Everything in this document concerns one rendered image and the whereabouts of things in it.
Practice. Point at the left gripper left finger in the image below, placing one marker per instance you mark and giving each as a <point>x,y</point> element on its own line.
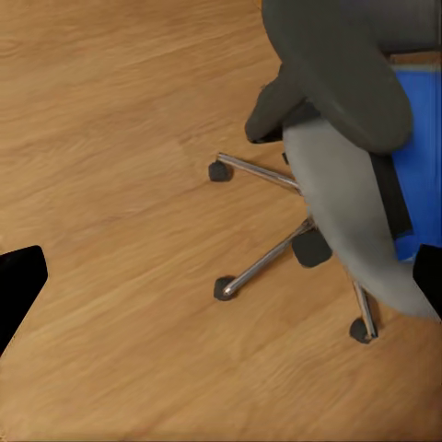
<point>23,273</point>

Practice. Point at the swivel chair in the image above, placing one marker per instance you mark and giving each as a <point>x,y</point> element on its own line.
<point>337,98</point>

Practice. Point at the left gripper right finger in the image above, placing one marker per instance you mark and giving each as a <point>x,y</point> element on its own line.
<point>427,273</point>

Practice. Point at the folder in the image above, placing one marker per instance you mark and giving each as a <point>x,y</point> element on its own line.
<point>410,180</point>

